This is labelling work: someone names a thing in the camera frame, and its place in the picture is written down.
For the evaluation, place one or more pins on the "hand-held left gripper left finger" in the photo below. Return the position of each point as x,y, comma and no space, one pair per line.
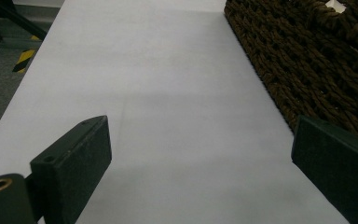
74,165

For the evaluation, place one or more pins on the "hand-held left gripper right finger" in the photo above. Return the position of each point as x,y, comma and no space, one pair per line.
338,161

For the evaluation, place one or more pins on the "dark brown woven basket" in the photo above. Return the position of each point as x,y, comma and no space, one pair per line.
310,56

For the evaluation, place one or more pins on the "yellow black striped floor tape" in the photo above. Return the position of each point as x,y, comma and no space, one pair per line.
24,58

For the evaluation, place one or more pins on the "black metal stand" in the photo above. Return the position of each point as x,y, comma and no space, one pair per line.
3,18

